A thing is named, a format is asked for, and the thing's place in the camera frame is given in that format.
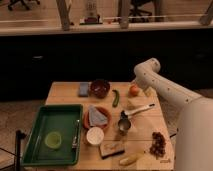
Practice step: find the green plastic tray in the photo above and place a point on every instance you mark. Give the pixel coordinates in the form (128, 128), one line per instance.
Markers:
(53, 118)

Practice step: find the orange apple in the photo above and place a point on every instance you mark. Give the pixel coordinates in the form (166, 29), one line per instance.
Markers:
(134, 90)

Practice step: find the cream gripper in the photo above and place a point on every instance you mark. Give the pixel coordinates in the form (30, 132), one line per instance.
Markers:
(147, 91)

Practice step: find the metal cup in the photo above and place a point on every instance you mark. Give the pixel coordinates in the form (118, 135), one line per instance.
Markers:
(123, 126)

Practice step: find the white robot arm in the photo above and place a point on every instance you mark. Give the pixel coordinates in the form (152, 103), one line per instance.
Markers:
(194, 139)

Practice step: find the brown topped sponge block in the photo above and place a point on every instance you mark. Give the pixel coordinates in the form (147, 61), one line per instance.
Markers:
(108, 149)

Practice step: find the yellow banana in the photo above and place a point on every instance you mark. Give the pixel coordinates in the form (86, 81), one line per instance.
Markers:
(130, 159)

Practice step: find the black camera stand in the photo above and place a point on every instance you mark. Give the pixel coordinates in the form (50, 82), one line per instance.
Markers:
(19, 137)

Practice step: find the metal fork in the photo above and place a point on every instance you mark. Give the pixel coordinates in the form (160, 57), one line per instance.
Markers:
(75, 138)

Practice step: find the dark red bowl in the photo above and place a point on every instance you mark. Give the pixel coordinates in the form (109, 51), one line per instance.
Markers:
(99, 88)

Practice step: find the blue sponge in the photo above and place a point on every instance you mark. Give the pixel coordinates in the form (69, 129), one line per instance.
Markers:
(83, 89)

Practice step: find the grey folded cloth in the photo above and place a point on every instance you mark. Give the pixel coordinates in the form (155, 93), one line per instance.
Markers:
(96, 118)

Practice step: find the dark grape bunch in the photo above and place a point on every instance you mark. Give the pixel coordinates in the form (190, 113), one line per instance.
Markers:
(158, 145)

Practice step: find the green cucumber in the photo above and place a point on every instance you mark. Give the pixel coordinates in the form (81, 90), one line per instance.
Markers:
(116, 99)

